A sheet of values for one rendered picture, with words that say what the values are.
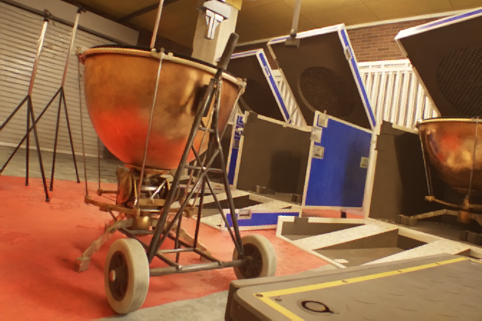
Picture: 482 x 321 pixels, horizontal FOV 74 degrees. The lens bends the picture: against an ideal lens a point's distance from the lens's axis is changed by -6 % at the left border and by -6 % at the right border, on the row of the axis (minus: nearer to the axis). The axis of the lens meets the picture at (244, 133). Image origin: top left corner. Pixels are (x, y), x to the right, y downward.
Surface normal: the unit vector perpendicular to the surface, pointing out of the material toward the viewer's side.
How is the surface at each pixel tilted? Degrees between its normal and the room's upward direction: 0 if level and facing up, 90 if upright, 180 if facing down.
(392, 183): 90
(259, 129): 90
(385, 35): 90
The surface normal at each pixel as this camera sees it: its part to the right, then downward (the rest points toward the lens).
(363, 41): -0.67, -0.17
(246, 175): 0.66, 0.04
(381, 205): 0.44, 0.00
